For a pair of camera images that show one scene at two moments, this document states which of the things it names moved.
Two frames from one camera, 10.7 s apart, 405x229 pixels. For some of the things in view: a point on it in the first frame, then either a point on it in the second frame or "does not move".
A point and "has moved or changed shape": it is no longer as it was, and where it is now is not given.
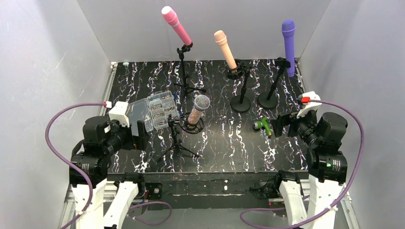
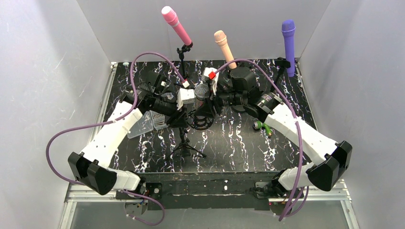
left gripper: x=137 y=135 → x=178 y=114
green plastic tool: x=258 y=125 does not move
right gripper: x=285 y=123 → x=214 y=101
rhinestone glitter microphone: x=201 y=102 has moved or changed shape
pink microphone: x=170 y=16 does not move
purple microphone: x=288 y=28 does not move
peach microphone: x=220 y=38 does not move
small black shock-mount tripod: x=182 y=123 → x=197 y=122
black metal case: x=205 y=190 does not move
